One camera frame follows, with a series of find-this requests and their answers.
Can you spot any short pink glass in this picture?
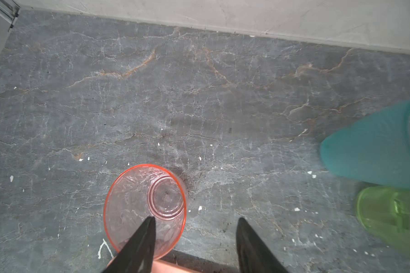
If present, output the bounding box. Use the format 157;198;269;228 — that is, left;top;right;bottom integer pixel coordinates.
103;164;188;259

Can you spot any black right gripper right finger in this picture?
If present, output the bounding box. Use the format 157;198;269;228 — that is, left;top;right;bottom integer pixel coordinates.
236;217;289;273

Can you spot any pink plastic tray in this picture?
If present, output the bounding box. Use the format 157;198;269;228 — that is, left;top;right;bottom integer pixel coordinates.
103;253;196;273

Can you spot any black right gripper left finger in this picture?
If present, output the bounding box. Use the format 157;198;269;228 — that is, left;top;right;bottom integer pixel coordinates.
103;216;156;273

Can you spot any teal dimpled glass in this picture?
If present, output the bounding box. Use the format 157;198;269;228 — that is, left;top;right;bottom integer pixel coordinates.
320;100;410;190

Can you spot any short green glass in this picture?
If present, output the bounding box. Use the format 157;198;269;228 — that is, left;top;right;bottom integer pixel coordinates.
356;186;410;255

